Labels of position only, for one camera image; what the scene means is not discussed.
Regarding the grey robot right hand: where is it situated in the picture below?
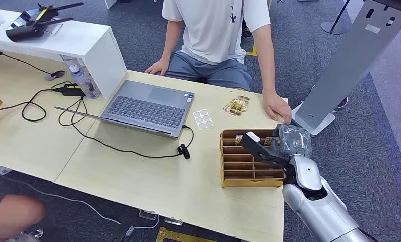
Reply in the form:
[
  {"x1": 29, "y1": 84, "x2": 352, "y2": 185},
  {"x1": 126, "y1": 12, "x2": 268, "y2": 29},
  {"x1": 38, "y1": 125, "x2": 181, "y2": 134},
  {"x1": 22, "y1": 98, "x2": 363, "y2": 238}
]
[{"x1": 273, "y1": 124, "x2": 312, "y2": 158}]

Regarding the wrapped stack of cards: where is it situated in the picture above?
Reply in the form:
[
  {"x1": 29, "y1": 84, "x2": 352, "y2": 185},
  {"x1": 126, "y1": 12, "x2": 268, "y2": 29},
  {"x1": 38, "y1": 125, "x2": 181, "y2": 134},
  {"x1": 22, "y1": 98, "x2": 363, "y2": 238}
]
[{"x1": 222, "y1": 95, "x2": 250, "y2": 116}]

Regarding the thin black cable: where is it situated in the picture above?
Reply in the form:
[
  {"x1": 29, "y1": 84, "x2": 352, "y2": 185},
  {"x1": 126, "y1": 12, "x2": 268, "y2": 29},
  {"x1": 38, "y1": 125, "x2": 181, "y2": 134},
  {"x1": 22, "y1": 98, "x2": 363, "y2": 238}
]
[{"x1": 0, "y1": 46, "x2": 55, "y2": 76}]

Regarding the grey desk cable grommet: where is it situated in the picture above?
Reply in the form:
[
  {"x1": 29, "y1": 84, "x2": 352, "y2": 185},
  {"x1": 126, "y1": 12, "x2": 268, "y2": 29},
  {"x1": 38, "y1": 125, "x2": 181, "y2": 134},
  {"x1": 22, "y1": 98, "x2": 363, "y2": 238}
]
[{"x1": 44, "y1": 70, "x2": 66, "y2": 82}]

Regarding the black cable clip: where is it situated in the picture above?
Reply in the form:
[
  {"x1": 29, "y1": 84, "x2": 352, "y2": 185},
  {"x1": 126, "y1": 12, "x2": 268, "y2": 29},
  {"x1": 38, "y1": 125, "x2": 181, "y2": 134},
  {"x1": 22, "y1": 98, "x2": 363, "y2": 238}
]
[{"x1": 177, "y1": 143, "x2": 191, "y2": 160}]

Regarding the person's left hand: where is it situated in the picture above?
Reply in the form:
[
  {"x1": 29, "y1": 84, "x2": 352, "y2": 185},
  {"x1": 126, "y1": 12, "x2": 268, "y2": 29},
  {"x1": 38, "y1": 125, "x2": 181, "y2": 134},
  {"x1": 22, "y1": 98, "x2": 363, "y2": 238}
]
[{"x1": 262, "y1": 92, "x2": 292, "y2": 125}]

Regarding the black remote controller with antennas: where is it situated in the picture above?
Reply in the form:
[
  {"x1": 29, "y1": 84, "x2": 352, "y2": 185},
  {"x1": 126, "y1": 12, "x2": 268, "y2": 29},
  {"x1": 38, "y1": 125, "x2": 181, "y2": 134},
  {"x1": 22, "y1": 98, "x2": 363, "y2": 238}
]
[{"x1": 5, "y1": 2, "x2": 85, "y2": 43}]

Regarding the yellow flat frame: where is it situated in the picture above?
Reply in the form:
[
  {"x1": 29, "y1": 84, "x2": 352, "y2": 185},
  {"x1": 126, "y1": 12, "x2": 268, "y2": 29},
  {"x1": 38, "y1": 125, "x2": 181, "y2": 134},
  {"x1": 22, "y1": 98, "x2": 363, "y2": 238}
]
[{"x1": 155, "y1": 227, "x2": 217, "y2": 242}]

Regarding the wrist camera, black bracket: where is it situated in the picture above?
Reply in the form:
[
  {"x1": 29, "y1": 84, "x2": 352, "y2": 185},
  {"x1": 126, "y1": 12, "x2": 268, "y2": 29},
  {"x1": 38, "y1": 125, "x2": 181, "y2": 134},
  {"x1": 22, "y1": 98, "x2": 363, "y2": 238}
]
[{"x1": 239, "y1": 131, "x2": 290, "y2": 169}]

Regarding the black floor device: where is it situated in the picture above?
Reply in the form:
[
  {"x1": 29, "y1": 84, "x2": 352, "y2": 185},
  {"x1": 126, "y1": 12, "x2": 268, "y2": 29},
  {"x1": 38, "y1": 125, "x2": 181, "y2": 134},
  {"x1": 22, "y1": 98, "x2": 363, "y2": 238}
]
[{"x1": 110, "y1": 224, "x2": 135, "y2": 242}]

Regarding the sheet of round stickers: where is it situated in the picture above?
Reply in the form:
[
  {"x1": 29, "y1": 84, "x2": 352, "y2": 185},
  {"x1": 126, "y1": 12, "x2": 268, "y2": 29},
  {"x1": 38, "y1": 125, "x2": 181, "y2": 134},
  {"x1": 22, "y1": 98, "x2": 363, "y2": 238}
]
[{"x1": 192, "y1": 108, "x2": 214, "y2": 130}]

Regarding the seated person's knee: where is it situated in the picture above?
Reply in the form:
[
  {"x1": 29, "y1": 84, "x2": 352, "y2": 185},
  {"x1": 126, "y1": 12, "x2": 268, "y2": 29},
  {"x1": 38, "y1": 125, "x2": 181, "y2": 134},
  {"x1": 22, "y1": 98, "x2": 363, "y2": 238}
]
[{"x1": 0, "y1": 192, "x2": 46, "y2": 242}]

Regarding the white desk shelf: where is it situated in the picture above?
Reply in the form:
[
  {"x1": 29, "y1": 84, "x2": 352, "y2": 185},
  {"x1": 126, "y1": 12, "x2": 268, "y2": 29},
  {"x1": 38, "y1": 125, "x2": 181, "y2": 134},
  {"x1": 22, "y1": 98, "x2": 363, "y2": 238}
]
[{"x1": 0, "y1": 7, "x2": 128, "y2": 101}]

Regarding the black laptop power cable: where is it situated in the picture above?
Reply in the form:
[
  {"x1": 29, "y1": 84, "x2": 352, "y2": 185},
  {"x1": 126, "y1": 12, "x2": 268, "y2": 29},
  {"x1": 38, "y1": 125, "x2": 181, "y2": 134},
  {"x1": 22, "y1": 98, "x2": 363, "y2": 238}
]
[{"x1": 57, "y1": 96, "x2": 195, "y2": 159}]

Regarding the white floor cable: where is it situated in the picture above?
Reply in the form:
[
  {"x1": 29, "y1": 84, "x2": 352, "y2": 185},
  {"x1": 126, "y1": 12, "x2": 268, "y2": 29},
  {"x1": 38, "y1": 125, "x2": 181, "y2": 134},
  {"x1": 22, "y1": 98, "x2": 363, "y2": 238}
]
[{"x1": 6, "y1": 178, "x2": 160, "y2": 230}]

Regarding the person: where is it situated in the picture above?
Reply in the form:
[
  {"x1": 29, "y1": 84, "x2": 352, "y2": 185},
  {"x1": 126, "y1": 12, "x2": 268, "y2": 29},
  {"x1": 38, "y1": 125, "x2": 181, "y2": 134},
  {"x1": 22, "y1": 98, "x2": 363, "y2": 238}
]
[{"x1": 144, "y1": 0, "x2": 292, "y2": 125}]

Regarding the clear plastic holder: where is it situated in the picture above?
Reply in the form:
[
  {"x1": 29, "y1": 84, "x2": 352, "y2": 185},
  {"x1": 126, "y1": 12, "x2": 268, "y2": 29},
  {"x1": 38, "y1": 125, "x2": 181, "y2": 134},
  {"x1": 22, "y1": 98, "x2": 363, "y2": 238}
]
[{"x1": 43, "y1": 18, "x2": 63, "y2": 36}]

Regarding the black looped cable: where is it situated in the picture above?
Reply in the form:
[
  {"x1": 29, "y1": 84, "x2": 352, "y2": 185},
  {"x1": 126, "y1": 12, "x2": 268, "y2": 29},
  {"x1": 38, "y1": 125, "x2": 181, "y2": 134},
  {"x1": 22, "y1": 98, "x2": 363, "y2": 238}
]
[{"x1": 0, "y1": 80, "x2": 72, "y2": 123}]

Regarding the white cable at stand base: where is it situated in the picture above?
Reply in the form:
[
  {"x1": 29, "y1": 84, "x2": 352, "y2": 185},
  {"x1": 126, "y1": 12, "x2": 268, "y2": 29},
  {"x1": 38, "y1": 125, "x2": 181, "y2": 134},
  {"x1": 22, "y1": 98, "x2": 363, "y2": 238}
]
[{"x1": 333, "y1": 96, "x2": 349, "y2": 110}]

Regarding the grey panel stand, white base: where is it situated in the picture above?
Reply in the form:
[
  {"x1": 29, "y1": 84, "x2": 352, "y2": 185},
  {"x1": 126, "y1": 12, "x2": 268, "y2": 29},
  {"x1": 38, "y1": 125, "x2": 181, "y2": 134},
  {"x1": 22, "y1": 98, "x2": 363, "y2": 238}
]
[{"x1": 287, "y1": 0, "x2": 401, "y2": 137}]

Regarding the clear plastic bracket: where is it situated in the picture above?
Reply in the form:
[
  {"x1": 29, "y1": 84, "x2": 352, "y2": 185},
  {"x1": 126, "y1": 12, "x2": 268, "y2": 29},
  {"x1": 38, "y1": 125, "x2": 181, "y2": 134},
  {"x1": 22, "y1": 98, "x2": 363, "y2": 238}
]
[
  {"x1": 138, "y1": 209, "x2": 157, "y2": 221},
  {"x1": 164, "y1": 216, "x2": 184, "y2": 227}
]

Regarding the grey open laptop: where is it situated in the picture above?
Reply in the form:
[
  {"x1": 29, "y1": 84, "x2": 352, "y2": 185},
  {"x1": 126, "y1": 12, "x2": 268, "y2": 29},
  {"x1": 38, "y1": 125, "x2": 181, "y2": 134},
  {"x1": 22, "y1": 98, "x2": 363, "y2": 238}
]
[{"x1": 54, "y1": 80, "x2": 195, "y2": 139}]

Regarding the clear plastic water bottle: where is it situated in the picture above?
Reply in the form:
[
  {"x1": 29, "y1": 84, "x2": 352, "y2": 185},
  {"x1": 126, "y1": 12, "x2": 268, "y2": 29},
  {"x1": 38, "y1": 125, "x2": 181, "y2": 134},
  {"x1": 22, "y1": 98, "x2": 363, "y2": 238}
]
[{"x1": 68, "y1": 63, "x2": 102, "y2": 100}]

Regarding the round base pole stand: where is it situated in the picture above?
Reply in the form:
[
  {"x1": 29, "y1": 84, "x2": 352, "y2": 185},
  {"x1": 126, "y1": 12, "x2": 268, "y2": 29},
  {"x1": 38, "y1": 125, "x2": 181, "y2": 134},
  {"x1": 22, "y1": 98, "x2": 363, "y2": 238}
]
[{"x1": 320, "y1": 0, "x2": 352, "y2": 35}]

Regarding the person's right hand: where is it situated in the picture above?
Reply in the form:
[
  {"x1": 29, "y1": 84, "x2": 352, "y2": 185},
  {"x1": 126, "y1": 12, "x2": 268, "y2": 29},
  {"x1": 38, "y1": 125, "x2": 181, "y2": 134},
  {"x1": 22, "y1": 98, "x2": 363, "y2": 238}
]
[{"x1": 144, "y1": 58, "x2": 170, "y2": 76}]

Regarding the black power adapter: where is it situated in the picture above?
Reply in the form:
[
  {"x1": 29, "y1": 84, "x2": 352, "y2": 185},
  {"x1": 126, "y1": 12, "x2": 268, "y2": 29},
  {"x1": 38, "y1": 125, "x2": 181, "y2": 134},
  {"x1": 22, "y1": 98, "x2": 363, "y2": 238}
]
[{"x1": 53, "y1": 83, "x2": 86, "y2": 97}]

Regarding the wooden card organizer box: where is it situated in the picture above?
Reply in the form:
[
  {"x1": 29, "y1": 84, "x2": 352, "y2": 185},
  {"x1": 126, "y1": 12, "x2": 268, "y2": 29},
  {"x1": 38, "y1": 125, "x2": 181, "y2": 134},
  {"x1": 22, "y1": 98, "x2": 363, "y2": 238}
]
[{"x1": 219, "y1": 128, "x2": 286, "y2": 189}]

